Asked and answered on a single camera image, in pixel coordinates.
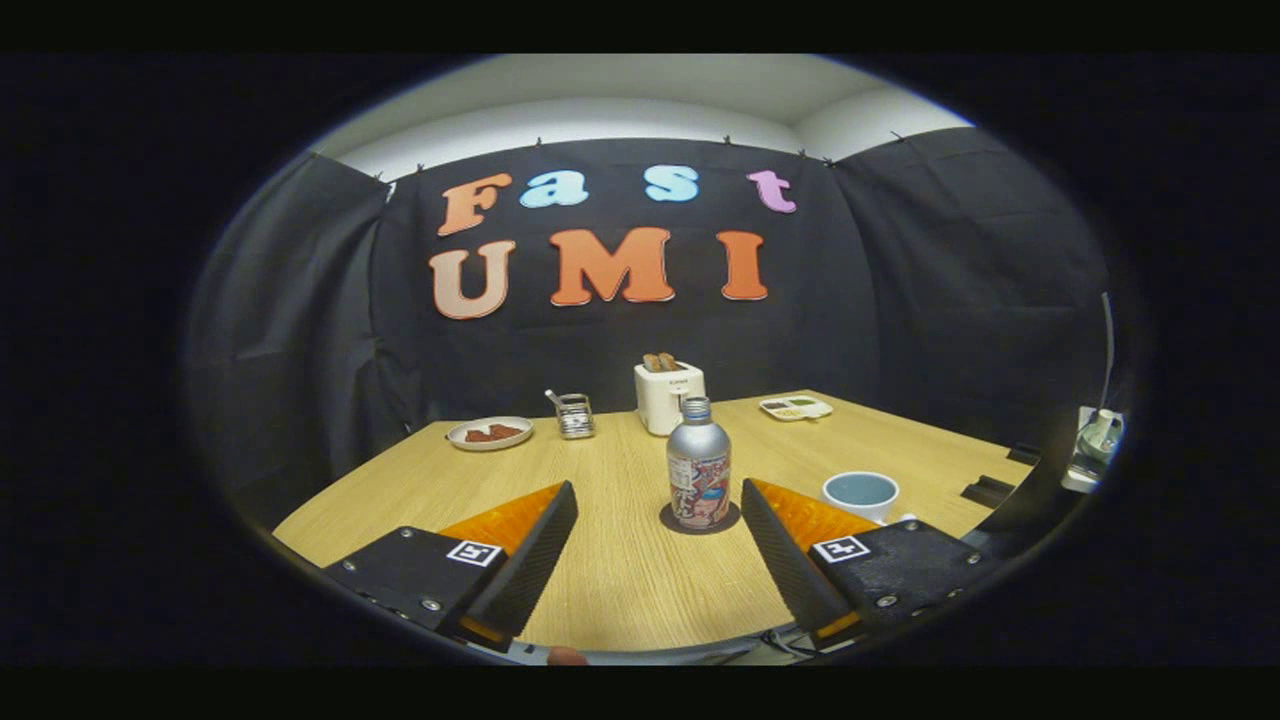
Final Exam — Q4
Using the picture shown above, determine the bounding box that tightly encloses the white toaster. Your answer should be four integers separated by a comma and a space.
634, 360, 707, 437

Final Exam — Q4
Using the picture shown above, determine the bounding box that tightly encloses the white compartment tray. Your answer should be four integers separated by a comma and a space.
759, 395, 834, 422

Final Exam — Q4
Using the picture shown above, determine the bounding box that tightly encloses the dark brown round coaster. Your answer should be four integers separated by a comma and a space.
658, 501, 742, 536

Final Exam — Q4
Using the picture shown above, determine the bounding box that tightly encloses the grey oval plate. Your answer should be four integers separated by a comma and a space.
446, 416, 535, 452

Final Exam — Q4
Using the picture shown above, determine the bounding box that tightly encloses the silver juice bottle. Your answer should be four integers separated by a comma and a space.
666, 396, 733, 530

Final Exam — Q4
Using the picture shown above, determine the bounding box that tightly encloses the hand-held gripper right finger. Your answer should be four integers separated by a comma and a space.
740, 478, 1001, 651

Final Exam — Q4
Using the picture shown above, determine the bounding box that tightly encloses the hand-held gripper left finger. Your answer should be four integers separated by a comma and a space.
322, 480, 581, 653

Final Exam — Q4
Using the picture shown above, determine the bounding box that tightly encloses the black backdrop cloth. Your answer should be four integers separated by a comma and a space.
185, 128, 1111, 531

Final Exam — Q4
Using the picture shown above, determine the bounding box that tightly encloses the white device with cable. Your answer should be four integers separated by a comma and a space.
1062, 405, 1126, 493

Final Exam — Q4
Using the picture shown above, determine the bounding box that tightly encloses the wooden table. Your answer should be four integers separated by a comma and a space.
272, 390, 1043, 653

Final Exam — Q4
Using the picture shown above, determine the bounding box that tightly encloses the metal wire utensil holder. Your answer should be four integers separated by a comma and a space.
544, 389, 596, 440

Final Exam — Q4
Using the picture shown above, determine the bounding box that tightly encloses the white cup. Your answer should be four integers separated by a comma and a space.
822, 471, 916, 526

